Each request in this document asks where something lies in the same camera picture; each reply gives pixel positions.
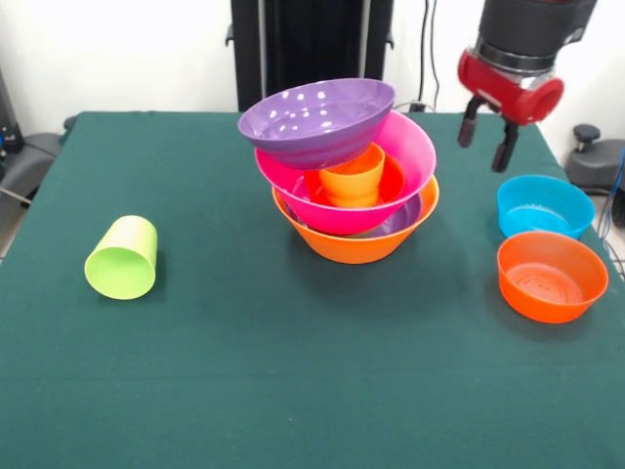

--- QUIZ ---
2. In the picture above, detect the black equipment case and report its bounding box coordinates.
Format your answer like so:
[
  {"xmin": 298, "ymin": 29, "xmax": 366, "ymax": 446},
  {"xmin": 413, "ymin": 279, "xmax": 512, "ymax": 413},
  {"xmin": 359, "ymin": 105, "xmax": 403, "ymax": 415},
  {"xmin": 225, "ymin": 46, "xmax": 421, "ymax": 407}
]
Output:
[{"xmin": 0, "ymin": 67, "xmax": 25, "ymax": 153}]

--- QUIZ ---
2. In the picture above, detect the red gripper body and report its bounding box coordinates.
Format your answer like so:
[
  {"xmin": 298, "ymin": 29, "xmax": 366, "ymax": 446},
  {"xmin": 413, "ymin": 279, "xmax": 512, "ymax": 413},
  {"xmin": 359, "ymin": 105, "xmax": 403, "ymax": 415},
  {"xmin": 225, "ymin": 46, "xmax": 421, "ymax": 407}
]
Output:
[{"xmin": 456, "ymin": 47, "xmax": 566, "ymax": 128}]

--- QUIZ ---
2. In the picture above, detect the small blue bowl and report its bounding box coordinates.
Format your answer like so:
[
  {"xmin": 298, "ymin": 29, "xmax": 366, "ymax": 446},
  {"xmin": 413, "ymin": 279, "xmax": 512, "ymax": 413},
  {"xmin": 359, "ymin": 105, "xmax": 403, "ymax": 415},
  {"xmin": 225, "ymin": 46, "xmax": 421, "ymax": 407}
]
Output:
[{"xmin": 496, "ymin": 174, "xmax": 597, "ymax": 240}]

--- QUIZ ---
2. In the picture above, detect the dark green tablecloth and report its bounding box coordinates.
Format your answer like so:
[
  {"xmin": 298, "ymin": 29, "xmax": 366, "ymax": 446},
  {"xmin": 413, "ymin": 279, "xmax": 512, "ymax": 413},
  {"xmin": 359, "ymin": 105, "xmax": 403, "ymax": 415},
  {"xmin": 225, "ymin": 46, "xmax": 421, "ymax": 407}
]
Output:
[{"xmin": 0, "ymin": 111, "xmax": 625, "ymax": 469}]

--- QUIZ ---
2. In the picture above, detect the small red bowl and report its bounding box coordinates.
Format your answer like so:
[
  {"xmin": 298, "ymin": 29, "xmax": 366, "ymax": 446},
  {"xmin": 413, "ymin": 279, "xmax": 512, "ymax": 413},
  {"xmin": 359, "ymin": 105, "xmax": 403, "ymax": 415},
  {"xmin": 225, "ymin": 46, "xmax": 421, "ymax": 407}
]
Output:
[
  {"xmin": 302, "ymin": 153, "xmax": 407, "ymax": 207},
  {"xmin": 496, "ymin": 231, "xmax": 609, "ymax": 324}
]

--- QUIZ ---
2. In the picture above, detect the large pink bowl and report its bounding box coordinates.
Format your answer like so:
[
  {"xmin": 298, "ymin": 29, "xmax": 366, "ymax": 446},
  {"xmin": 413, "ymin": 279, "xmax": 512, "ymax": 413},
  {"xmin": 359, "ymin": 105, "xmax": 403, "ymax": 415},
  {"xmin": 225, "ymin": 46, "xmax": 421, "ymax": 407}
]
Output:
[{"xmin": 254, "ymin": 110, "xmax": 438, "ymax": 236}]

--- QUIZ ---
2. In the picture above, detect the green cup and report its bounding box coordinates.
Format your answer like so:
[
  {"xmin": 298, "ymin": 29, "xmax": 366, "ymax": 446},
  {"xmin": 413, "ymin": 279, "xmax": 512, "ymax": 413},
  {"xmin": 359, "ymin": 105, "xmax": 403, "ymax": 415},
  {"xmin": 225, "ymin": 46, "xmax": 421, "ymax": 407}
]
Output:
[{"xmin": 83, "ymin": 215, "xmax": 159, "ymax": 301}]

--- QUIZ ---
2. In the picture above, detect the orange cup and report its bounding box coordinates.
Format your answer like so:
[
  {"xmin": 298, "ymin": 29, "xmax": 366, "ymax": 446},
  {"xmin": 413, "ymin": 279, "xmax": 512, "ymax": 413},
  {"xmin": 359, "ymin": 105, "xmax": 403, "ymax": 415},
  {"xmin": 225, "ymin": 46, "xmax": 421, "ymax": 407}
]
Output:
[{"xmin": 318, "ymin": 142, "xmax": 387, "ymax": 209}]

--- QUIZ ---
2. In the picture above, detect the grey floor stand base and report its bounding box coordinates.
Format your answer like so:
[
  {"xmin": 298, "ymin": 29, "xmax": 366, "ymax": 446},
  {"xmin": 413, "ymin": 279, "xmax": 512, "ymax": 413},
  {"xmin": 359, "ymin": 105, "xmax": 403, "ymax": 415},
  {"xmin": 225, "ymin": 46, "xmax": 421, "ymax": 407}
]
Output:
[
  {"xmin": 565, "ymin": 124, "xmax": 625, "ymax": 196},
  {"xmin": 0, "ymin": 131, "xmax": 61, "ymax": 206}
]

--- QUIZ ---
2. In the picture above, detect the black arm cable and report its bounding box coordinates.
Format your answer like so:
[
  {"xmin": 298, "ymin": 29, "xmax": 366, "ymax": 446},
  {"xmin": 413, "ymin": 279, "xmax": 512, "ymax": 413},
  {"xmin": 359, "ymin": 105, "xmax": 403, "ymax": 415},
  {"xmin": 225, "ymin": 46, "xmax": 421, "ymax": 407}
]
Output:
[
  {"xmin": 428, "ymin": 0, "xmax": 441, "ymax": 112},
  {"xmin": 417, "ymin": 0, "xmax": 431, "ymax": 105}
]

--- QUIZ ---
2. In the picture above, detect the blue cable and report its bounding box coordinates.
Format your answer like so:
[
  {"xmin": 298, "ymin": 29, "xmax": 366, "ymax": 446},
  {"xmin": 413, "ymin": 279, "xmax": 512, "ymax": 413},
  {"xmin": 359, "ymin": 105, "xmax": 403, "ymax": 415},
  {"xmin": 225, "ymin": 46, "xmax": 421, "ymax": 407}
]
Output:
[{"xmin": 598, "ymin": 146, "xmax": 625, "ymax": 275}]

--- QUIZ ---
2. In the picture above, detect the large orange bowl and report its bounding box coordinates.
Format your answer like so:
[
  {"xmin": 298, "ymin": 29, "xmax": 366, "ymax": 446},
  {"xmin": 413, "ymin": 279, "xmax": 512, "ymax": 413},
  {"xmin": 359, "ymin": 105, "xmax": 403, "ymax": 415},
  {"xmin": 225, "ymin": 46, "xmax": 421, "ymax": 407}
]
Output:
[{"xmin": 271, "ymin": 174, "xmax": 440, "ymax": 266}]

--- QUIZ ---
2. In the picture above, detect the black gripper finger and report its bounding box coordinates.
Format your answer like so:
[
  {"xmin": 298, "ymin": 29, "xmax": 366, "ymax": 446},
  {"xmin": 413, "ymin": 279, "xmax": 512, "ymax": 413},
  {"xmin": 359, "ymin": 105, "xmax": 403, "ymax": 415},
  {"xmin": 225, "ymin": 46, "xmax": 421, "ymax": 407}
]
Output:
[
  {"xmin": 490, "ymin": 121, "xmax": 521, "ymax": 174},
  {"xmin": 457, "ymin": 97, "xmax": 482, "ymax": 149}
]

